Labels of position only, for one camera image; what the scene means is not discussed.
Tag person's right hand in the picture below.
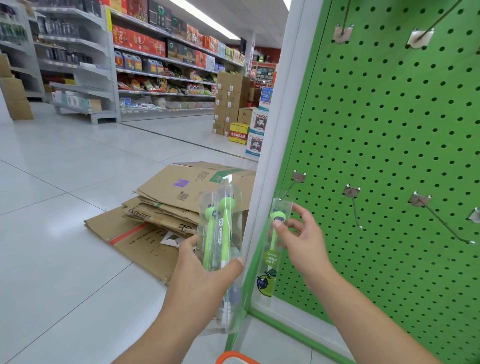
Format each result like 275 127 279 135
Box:
271 204 339 290

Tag person's left hand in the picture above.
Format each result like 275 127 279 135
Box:
161 234 246 336

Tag clear green kids toothbrush pack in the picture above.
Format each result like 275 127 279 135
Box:
255 198 295 301

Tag bundle of clear kids toothbrushes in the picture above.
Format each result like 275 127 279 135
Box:
196 176 245 335

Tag white orange shopping basket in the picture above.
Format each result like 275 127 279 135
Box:
216 350 260 364

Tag green pegboard display rack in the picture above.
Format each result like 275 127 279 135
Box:
225 0 480 364

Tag person's right forearm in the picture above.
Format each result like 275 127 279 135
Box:
311 270 440 364

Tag white endcap shelf unit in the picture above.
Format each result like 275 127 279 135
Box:
30 3 121 125

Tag pile of flattened cardboard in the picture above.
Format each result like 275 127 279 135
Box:
84 161 258 286

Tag white blue carton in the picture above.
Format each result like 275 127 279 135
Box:
246 86 271 159

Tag red yellow carton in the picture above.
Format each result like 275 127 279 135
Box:
228 122 250 145

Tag stack of brown cartons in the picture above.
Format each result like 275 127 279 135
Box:
212 71 256 136

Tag stocked store shelves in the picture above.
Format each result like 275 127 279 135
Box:
105 0 249 121

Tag ceiling light strip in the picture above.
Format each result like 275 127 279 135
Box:
168 0 241 42

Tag brown cardboard boxes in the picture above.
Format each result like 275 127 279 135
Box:
0 52 35 121

